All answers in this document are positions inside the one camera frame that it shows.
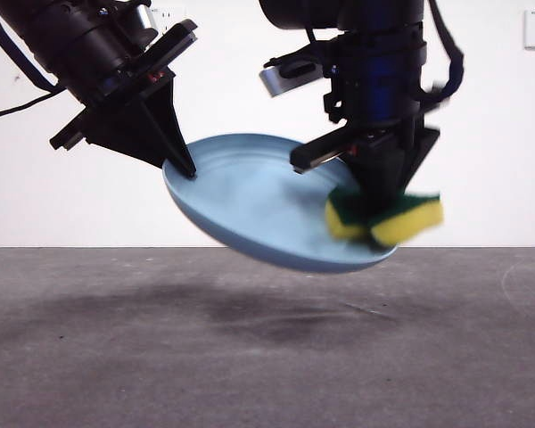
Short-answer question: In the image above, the yellow sponge with green pad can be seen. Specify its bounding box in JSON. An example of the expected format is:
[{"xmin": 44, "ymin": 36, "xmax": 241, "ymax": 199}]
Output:
[{"xmin": 324, "ymin": 186, "xmax": 445, "ymax": 249}]

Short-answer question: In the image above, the light blue round plate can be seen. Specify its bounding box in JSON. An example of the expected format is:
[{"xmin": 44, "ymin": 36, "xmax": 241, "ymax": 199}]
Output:
[{"xmin": 161, "ymin": 132, "xmax": 399, "ymax": 275}]

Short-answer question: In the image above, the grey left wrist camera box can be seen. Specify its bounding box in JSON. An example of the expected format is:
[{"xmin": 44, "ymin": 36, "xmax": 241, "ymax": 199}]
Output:
[{"xmin": 128, "ymin": 3, "xmax": 162, "ymax": 46}]

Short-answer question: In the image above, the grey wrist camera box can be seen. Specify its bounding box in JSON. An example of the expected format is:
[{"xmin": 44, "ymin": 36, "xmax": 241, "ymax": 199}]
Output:
[
  {"xmin": 259, "ymin": 61, "xmax": 327, "ymax": 99},
  {"xmin": 128, "ymin": 3, "xmax": 162, "ymax": 46}
]

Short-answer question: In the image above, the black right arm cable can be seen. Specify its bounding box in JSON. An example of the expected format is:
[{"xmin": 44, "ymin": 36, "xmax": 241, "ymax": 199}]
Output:
[{"xmin": 421, "ymin": 0, "xmax": 466, "ymax": 109}]

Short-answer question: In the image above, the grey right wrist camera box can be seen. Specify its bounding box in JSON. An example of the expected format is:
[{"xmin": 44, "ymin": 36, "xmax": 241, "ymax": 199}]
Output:
[{"xmin": 259, "ymin": 61, "xmax": 327, "ymax": 99}]

